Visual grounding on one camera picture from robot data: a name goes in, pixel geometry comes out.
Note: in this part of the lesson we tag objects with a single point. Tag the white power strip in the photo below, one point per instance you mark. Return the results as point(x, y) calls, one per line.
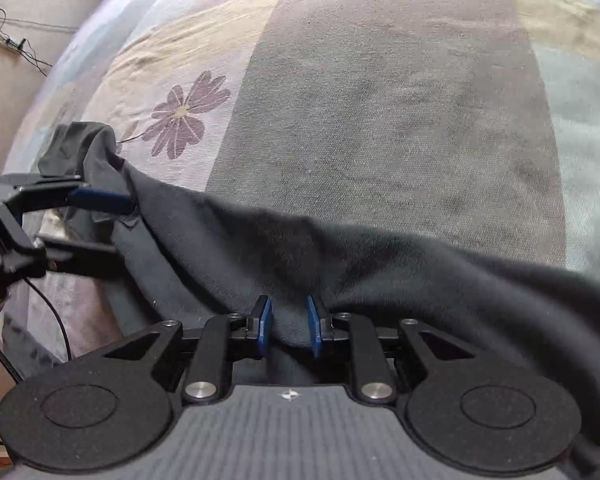
point(14, 45)

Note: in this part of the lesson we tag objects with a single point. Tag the pastel patchwork bed sheet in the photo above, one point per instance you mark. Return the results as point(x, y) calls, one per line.
point(475, 123)

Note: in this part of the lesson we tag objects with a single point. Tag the dark grey trousers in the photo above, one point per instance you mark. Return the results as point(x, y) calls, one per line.
point(497, 362)

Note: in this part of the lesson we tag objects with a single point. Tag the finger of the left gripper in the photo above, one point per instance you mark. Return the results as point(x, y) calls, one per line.
point(95, 198)
point(93, 260)

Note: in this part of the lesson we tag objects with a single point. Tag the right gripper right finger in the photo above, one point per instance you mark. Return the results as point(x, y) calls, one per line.
point(350, 342)

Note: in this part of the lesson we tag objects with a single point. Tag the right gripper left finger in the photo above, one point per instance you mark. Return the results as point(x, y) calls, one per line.
point(224, 340)

